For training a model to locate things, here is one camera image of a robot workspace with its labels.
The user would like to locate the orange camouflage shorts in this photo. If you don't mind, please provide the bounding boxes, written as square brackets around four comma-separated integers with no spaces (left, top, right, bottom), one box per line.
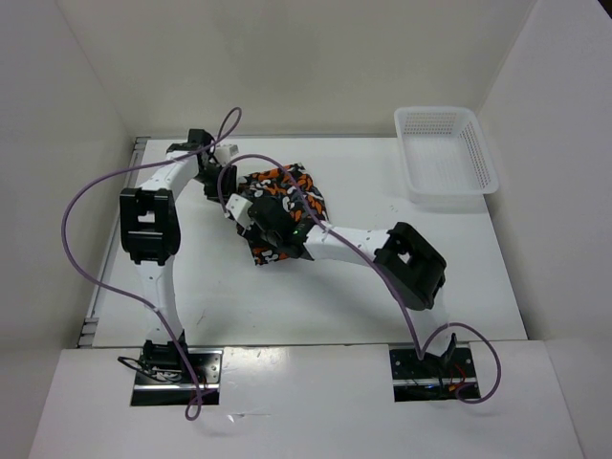
[237,164,327,266]

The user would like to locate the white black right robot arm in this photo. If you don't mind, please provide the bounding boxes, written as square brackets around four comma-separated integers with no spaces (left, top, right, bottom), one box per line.
[229,194,456,376]

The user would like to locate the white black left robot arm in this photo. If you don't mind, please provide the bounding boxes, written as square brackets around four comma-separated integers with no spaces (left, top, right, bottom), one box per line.
[120,129,238,383]

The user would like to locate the white plastic basket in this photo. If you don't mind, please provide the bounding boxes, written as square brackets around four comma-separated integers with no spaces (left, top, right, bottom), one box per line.
[394,106,499,204]

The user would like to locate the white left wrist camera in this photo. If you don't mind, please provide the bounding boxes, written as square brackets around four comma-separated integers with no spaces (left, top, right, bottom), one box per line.
[213,143,239,166]

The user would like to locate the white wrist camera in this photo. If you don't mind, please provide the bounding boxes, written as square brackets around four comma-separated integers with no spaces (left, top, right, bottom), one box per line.
[225,193,252,235]
[213,143,239,166]

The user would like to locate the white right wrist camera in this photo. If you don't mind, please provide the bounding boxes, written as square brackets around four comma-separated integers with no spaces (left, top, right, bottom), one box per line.
[225,193,252,235]

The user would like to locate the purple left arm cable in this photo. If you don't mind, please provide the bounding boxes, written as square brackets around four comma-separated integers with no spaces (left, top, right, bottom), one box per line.
[61,107,243,422]

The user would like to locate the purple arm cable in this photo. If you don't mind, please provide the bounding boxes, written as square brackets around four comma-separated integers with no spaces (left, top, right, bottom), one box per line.
[217,153,503,405]
[61,107,243,422]

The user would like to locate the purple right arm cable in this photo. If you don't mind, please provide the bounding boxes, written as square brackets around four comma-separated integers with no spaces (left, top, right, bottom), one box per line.
[217,153,503,405]

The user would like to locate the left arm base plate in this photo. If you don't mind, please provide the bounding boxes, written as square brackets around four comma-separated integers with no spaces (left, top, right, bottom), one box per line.
[118,348,223,407]

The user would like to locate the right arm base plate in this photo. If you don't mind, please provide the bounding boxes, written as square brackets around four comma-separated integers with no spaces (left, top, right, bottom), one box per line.
[389,345,481,403]

